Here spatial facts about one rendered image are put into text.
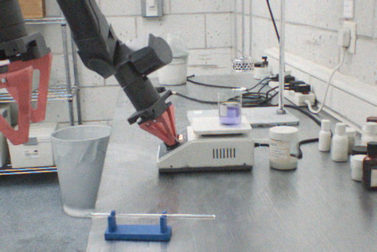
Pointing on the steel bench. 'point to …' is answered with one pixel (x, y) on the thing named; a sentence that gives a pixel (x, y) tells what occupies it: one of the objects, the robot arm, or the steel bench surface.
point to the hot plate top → (206, 125)
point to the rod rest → (137, 231)
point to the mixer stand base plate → (252, 116)
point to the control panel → (176, 146)
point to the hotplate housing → (210, 153)
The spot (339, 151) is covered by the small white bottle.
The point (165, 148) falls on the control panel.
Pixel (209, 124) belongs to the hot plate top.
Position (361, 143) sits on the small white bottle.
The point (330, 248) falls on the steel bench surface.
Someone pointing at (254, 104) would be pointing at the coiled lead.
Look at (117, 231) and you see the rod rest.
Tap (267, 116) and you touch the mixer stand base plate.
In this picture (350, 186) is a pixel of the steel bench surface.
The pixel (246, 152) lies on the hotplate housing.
